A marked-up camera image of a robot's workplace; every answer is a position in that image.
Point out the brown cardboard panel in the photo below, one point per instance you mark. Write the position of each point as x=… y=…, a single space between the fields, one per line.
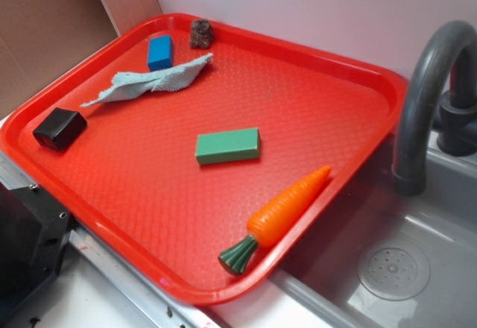
x=43 y=39

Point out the green rectangular block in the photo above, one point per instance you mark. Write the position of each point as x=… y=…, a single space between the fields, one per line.
x=228 y=146

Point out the grey toy sink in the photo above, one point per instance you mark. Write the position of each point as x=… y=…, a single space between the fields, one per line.
x=378 y=259

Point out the orange toy carrot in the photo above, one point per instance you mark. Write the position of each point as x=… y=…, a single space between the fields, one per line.
x=270 y=223

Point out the red plastic tray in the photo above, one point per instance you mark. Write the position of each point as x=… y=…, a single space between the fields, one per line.
x=132 y=177

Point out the black metal mount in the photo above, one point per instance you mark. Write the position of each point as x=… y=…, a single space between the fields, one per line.
x=35 y=229

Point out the grey toy faucet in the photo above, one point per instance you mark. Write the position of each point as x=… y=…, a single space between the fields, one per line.
x=441 y=96

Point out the black rounded block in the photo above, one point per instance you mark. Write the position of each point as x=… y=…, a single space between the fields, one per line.
x=60 y=129

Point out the light blue cloth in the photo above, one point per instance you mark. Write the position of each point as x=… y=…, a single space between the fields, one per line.
x=126 y=86

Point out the blue rectangular block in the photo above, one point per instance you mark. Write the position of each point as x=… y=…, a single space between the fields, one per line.
x=160 y=53

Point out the small brown figurine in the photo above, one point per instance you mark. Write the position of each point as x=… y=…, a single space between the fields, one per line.
x=201 y=34

